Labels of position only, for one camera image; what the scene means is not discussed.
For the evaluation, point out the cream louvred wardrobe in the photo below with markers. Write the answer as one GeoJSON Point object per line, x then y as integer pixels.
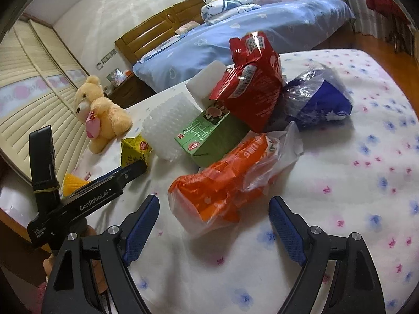
{"type": "Point", "coordinates": [32, 104]}

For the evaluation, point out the blue bed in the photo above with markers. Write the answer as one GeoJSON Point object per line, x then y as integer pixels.
{"type": "Point", "coordinates": [262, 23]}

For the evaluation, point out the wooden nightstand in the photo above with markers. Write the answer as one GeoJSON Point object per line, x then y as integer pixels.
{"type": "Point", "coordinates": [131, 91]}

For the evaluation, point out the folded white blue quilt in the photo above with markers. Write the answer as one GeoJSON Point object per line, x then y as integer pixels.
{"type": "Point", "coordinates": [229, 6]}

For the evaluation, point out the orange packet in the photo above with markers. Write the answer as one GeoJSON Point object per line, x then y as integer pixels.
{"type": "Point", "coordinates": [209, 189]}

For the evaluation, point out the yellow foam fruit net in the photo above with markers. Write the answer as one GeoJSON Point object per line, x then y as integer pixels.
{"type": "Point", "coordinates": [73, 183]}

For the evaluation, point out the red snack bag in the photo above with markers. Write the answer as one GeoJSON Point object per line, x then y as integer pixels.
{"type": "Point", "coordinates": [252, 88]}

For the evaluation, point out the white foam block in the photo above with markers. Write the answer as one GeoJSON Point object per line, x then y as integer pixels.
{"type": "Point", "coordinates": [203, 85]}

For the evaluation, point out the person's left hand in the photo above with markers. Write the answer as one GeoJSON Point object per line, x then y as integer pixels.
{"type": "Point", "coordinates": [90, 230]}

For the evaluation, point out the yellow snack packet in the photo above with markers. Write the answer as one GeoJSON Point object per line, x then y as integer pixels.
{"type": "Point", "coordinates": [131, 150]}

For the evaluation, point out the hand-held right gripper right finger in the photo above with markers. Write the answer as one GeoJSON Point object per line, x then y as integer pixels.
{"type": "Point", "coordinates": [288, 235]}

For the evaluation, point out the white sheer curtain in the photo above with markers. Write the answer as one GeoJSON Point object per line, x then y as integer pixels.
{"type": "Point", "coordinates": [360, 9]}

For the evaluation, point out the pink fuzzy cloth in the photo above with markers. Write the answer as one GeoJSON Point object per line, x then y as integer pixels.
{"type": "Point", "coordinates": [39, 296]}

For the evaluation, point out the wall switch panel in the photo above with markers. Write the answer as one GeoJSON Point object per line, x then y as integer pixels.
{"type": "Point", "coordinates": [108, 55]}

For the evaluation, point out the wooden headboard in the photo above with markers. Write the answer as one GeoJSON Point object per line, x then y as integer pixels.
{"type": "Point", "coordinates": [147, 36]}

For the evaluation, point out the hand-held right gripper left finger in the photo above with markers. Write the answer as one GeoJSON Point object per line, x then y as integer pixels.
{"type": "Point", "coordinates": [140, 232]}

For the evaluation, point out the tan teddy bear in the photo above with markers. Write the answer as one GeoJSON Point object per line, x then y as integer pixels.
{"type": "Point", "coordinates": [104, 114]}

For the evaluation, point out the pink pillow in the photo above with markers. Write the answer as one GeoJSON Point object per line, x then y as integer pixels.
{"type": "Point", "coordinates": [186, 27]}

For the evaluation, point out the white foam fruit net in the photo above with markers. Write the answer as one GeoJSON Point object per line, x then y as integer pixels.
{"type": "Point", "coordinates": [163, 127]}

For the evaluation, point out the green carton box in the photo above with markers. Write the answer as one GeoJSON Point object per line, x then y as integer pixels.
{"type": "Point", "coordinates": [212, 140]}

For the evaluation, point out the blue silver plastic bag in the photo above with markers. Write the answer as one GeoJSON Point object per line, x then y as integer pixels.
{"type": "Point", "coordinates": [324, 104]}

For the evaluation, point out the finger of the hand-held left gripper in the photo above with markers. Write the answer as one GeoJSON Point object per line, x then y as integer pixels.
{"type": "Point", "coordinates": [131, 171]}

